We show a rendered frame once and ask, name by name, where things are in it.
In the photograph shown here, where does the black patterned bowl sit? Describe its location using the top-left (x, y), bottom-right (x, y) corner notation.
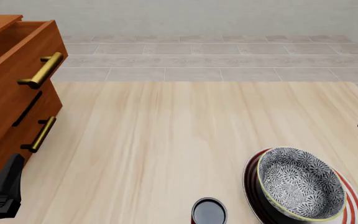
top-left (256, 146), bottom-right (349, 222)

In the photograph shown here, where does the dark round tin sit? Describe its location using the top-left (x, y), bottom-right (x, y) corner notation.
top-left (191, 197), bottom-right (227, 224)

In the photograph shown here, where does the closed wooden drawer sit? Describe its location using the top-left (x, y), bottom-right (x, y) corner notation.
top-left (0, 80), bottom-right (63, 199)

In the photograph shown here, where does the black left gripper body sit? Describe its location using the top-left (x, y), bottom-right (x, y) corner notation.
top-left (0, 197), bottom-right (22, 220)

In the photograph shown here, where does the white plate with red rings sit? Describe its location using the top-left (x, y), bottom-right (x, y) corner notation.
top-left (242, 147), bottom-right (358, 224)

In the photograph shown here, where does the short brass drawer handle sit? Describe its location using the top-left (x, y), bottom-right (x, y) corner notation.
top-left (20, 116), bottom-right (57, 154)

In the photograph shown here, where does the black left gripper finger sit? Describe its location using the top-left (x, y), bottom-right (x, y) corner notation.
top-left (0, 153), bottom-right (26, 202)

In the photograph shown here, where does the open wooden drawer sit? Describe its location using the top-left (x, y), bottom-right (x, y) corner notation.
top-left (0, 19), bottom-right (69, 143)

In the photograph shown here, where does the long brass drawer handle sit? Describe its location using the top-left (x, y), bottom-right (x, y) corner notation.
top-left (17, 52), bottom-right (64, 90)

